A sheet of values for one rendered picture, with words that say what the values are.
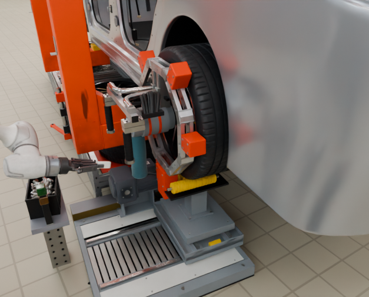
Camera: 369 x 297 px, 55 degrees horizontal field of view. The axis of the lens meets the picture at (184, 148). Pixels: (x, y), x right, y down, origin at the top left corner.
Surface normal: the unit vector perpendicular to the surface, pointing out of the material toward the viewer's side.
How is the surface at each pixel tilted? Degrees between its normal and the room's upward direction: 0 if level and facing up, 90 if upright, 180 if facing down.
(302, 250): 0
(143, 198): 90
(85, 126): 90
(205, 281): 0
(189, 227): 0
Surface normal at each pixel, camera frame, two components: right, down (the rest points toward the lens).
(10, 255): -0.02, -0.88
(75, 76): 0.41, 0.43
